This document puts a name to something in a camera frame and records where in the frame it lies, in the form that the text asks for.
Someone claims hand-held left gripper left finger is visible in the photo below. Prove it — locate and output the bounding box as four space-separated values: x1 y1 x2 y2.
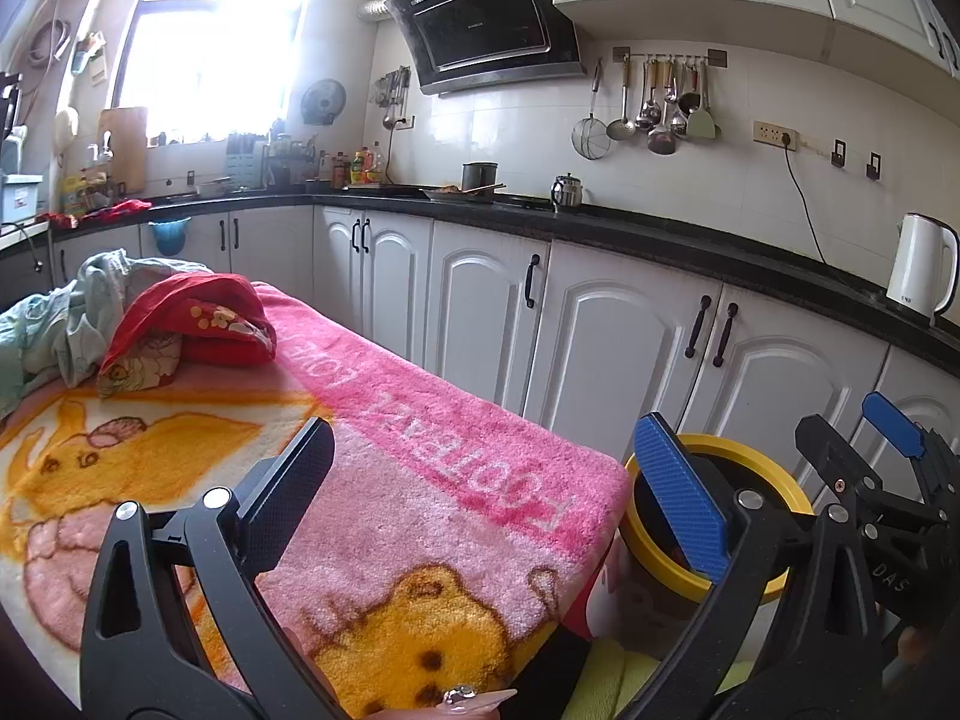
79 416 353 720

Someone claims kitchen window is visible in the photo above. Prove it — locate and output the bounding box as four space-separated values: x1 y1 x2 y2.
112 0 316 143

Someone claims yellow rimmed trash bin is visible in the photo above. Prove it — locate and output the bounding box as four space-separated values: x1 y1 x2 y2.
622 433 815 605

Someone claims light blue cloth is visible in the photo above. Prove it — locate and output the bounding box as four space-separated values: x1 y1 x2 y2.
0 249 211 421

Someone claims pink printed blanket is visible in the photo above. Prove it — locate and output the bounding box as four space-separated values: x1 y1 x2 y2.
0 281 631 720

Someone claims red pink plastic bag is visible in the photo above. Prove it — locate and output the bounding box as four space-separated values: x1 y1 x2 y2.
562 532 676 642

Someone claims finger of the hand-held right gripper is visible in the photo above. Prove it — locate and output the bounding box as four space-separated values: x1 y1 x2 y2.
862 392 960 511
795 414 946 541

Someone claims red printed cloth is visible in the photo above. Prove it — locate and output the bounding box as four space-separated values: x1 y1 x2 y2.
96 274 278 398

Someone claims blue hanging basket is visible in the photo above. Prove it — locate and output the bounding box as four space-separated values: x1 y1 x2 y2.
148 217 192 257

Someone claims coiled grey hose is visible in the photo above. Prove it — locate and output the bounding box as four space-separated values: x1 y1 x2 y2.
30 19 72 70

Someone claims small hanging utensil set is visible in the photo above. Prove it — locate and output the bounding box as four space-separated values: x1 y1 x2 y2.
375 67 412 128

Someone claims teal wall holder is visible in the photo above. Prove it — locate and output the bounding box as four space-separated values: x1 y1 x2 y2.
71 31 106 76

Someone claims person's left hand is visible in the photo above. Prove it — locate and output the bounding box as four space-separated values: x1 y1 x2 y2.
291 634 520 720

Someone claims white electric kettle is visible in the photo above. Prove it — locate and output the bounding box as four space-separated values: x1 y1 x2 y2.
886 212 960 327

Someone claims black power cable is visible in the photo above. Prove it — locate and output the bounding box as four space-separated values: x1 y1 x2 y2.
784 136 886 293

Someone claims black range hood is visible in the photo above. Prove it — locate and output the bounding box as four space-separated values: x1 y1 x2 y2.
358 0 587 97

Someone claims dark cooking pot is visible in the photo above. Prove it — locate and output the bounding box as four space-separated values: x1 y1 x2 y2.
461 161 500 200

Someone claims person's right hand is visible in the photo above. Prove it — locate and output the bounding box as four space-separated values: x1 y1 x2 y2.
874 604 938 680

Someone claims person's green top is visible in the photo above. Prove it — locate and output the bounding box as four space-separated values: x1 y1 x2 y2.
562 637 758 720

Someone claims dark red ladle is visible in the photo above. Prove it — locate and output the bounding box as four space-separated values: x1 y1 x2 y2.
649 64 677 157

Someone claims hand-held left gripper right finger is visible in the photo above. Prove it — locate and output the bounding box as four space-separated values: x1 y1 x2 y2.
634 412 886 720

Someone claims black dish rack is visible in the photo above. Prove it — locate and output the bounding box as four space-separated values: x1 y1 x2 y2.
262 139 316 188

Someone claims pan with food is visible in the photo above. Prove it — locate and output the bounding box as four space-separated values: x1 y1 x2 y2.
420 184 507 203

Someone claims black kitchen countertop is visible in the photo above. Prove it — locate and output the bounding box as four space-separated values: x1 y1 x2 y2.
0 191 960 361

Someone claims utensil hook rail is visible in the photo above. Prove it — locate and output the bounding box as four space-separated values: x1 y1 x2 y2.
611 47 728 68

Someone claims red rag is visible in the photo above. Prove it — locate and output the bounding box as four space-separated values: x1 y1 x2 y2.
82 199 153 224

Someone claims pale green spatula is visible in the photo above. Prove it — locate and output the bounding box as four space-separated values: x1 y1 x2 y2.
686 64 721 142

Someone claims wooden cutting board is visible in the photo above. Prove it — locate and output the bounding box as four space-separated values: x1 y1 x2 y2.
97 106 149 196

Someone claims wire skimmer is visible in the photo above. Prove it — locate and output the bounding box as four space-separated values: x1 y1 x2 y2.
572 60 610 162

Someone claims small wall fan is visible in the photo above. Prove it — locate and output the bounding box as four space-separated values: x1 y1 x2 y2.
301 79 347 126

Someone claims blue plastic box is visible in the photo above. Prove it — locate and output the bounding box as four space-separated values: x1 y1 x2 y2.
0 172 44 224

